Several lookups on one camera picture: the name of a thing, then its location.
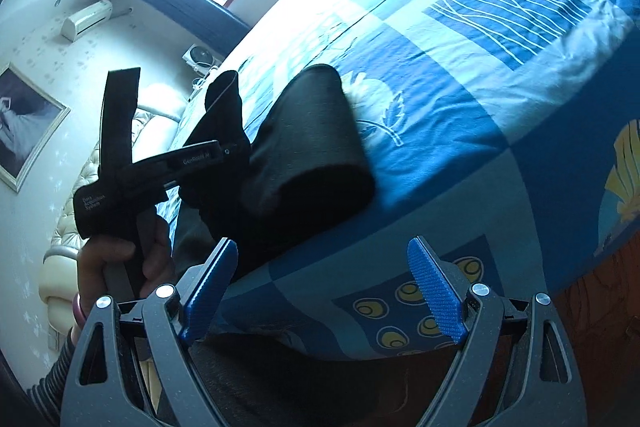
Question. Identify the framed wall picture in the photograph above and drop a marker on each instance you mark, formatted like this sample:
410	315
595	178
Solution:
25	122

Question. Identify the blue patterned bedspread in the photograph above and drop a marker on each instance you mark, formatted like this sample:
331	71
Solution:
450	107

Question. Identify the black pants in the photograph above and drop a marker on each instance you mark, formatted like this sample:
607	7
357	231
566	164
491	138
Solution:
310	147

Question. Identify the cream tufted leather headboard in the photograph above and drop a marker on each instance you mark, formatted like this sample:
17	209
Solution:
60	267

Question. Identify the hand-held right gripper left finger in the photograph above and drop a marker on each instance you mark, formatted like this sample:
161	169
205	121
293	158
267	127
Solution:
207	292

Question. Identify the person's left hand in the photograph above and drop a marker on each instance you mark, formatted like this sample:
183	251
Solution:
95	257

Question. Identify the person's left forearm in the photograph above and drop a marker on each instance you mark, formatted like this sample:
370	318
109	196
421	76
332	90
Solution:
50	382

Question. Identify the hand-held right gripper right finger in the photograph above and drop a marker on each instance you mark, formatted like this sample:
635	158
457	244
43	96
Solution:
437	287

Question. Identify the white wall air conditioner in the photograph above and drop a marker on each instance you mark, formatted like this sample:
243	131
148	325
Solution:
86	19

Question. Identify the white desk fan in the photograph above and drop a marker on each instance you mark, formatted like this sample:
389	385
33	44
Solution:
200	57

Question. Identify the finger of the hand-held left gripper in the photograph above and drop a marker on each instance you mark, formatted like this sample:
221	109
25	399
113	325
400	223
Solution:
234	151

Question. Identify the brown bed base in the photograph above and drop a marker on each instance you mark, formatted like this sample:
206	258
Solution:
600	332

